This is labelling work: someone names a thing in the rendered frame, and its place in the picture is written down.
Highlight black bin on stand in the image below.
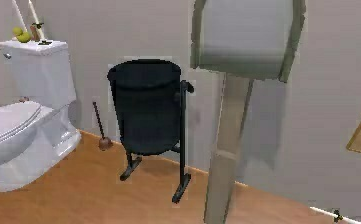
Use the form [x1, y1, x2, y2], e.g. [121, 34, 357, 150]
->
[106, 58, 195, 204]

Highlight brown toilet plunger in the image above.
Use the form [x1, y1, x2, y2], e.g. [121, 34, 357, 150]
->
[92, 101, 114, 152]

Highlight white toilet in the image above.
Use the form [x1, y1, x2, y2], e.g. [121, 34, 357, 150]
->
[0, 39, 82, 193]

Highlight white rod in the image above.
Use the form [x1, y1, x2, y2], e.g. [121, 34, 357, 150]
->
[10, 0, 28, 33]
[27, 0, 46, 40]

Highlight yellow-green soap bottle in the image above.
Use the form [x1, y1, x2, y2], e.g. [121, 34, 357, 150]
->
[11, 26, 33, 44]

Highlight small black bracket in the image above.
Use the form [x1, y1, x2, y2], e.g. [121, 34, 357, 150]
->
[332, 209, 344, 223]

